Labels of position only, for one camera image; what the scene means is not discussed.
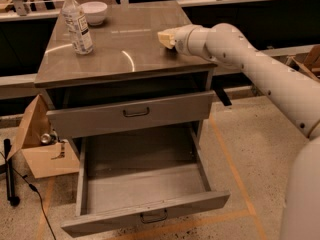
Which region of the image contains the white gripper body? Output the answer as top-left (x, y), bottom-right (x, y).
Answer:
top-left (174, 25), bottom-right (208, 56)

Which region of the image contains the white ceramic bowl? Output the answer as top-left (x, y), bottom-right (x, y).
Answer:
top-left (82, 1), bottom-right (108, 26)

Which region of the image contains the crushed metal can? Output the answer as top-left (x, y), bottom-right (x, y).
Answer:
top-left (40, 133), bottom-right (57, 145)

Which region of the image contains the grey open lower drawer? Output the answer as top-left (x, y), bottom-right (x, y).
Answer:
top-left (61, 124), bottom-right (230, 237)

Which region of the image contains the white printed cardboard box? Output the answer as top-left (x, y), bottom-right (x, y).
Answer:
top-left (288, 44), bottom-right (320, 82)

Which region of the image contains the black floor cable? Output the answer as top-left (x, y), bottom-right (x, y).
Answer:
top-left (0, 150), bottom-right (58, 240)

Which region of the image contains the clear plastic water bottle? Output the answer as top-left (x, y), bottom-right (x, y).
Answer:
top-left (61, 0), bottom-right (93, 55)

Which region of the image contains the black pole stand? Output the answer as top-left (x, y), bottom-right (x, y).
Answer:
top-left (3, 139), bottom-right (20, 207)

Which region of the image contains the brown cardboard box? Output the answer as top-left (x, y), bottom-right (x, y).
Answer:
top-left (9, 95), bottom-right (80, 178)

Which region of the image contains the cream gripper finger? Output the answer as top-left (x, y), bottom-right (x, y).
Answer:
top-left (157, 27), bottom-right (180, 49)

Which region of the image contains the grey metal drawer cabinet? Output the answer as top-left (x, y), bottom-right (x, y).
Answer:
top-left (34, 0), bottom-right (219, 145)

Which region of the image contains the grey upper drawer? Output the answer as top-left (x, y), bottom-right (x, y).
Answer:
top-left (47, 91), bottom-right (213, 138)

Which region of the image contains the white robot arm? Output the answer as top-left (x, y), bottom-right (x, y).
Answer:
top-left (158, 23), bottom-right (320, 240)

